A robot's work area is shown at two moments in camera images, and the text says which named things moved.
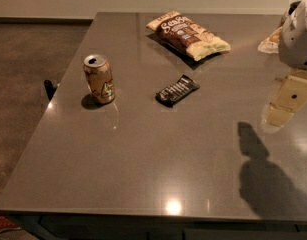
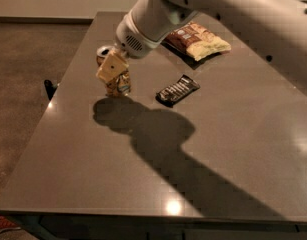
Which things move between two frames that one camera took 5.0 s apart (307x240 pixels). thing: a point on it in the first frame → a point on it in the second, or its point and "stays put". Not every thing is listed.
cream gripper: (297, 43) → (130, 41)
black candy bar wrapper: (176, 91) stays put
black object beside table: (50, 88) stays put
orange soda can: (99, 76) → (120, 85)
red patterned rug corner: (0, 223) stays put
